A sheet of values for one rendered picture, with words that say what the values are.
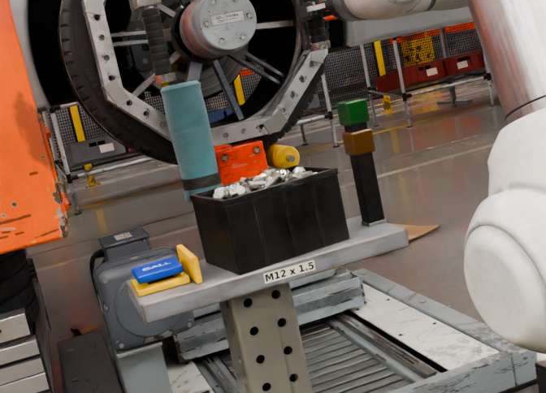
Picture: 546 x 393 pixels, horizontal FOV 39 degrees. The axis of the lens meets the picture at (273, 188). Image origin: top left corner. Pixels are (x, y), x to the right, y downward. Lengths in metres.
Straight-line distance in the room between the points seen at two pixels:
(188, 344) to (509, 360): 0.74
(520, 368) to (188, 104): 0.87
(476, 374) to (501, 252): 1.00
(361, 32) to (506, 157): 1.45
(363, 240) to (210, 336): 0.78
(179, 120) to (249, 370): 0.64
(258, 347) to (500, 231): 0.65
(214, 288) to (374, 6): 0.53
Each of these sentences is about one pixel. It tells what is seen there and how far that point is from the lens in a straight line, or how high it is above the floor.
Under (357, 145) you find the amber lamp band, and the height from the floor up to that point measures 0.59.
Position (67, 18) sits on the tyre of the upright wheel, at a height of 0.93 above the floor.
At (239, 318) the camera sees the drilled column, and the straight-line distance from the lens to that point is 1.19.
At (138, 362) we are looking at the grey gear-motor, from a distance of 1.68.
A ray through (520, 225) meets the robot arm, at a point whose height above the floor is 0.59.
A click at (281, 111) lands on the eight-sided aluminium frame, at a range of 1.84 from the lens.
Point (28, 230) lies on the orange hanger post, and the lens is 1.39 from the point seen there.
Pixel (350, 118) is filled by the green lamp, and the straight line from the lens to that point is 1.24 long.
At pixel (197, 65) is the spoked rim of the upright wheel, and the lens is 1.90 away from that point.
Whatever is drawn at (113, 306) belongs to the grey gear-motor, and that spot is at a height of 0.33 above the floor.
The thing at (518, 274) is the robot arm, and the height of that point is 0.55.
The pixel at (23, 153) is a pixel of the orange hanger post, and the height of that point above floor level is 0.68.
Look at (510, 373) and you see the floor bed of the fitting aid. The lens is 1.66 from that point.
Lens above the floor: 0.75
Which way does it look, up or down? 9 degrees down
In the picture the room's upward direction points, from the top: 12 degrees counter-clockwise
